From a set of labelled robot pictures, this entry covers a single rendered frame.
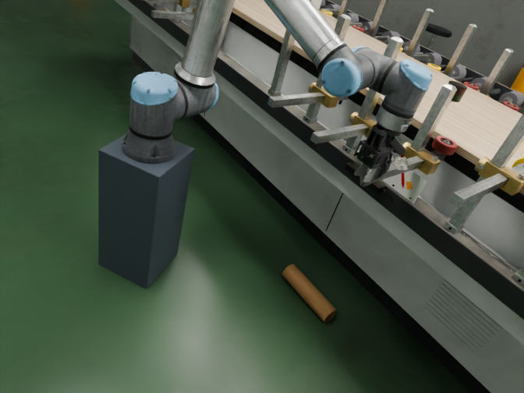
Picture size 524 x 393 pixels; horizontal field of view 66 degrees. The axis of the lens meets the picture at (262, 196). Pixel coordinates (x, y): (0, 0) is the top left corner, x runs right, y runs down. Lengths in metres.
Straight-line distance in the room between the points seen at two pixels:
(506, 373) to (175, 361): 1.26
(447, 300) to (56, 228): 1.76
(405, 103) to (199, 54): 0.71
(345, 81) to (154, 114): 0.68
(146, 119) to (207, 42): 0.33
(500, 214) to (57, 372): 1.65
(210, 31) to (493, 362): 1.62
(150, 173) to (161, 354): 0.69
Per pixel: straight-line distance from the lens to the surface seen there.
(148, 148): 1.48
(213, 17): 1.41
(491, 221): 1.70
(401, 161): 1.39
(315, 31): 1.05
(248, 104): 2.17
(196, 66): 1.48
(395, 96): 1.12
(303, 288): 1.93
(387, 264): 2.00
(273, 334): 1.81
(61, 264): 1.96
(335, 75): 1.01
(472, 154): 1.62
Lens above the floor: 1.45
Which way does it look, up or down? 36 degrees down
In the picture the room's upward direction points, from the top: 17 degrees clockwise
